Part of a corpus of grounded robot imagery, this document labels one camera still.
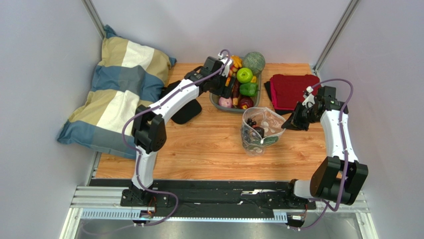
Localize green cucumber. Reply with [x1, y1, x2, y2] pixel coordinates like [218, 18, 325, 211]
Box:
[242, 136, 279, 148]

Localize clear polka dot zip bag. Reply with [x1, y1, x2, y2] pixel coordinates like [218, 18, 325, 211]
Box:
[240, 107, 286, 156]

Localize dark grape bunch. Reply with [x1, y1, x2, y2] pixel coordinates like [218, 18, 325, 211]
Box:
[246, 118, 257, 128]

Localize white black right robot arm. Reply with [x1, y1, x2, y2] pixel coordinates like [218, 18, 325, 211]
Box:
[281, 86, 368, 205]

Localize small red lychee bunch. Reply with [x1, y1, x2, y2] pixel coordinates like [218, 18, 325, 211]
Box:
[229, 65, 238, 77]

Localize green apple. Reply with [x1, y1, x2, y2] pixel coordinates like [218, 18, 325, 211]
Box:
[236, 68, 254, 84]

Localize red folded cloth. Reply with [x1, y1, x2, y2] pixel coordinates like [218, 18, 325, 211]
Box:
[264, 74, 319, 115]

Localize green bell pepper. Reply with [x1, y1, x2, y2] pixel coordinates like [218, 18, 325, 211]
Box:
[239, 83, 258, 97]

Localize grey fruit basket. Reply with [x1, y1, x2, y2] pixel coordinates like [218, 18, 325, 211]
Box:
[210, 74, 261, 113]

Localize red apple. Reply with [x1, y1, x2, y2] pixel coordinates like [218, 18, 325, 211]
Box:
[238, 97, 254, 110]

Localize black cap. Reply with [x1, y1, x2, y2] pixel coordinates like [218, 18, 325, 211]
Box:
[159, 81, 202, 124]

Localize green cantaloupe melon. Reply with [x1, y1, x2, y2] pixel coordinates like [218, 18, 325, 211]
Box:
[242, 51, 266, 75]

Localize striped blue beige pillow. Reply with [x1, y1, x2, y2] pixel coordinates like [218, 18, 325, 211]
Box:
[56, 25, 177, 159]

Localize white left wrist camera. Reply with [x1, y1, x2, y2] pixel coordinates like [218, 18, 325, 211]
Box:
[218, 53, 233, 77]

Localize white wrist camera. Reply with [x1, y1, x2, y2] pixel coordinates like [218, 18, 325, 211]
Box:
[302, 86, 315, 108]
[218, 53, 233, 77]

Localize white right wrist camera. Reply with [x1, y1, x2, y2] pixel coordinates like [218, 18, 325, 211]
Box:
[302, 86, 315, 108]

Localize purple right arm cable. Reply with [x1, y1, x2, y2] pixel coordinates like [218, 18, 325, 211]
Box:
[286, 78, 354, 232]

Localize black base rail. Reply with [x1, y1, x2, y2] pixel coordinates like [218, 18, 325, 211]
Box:
[89, 179, 317, 219]

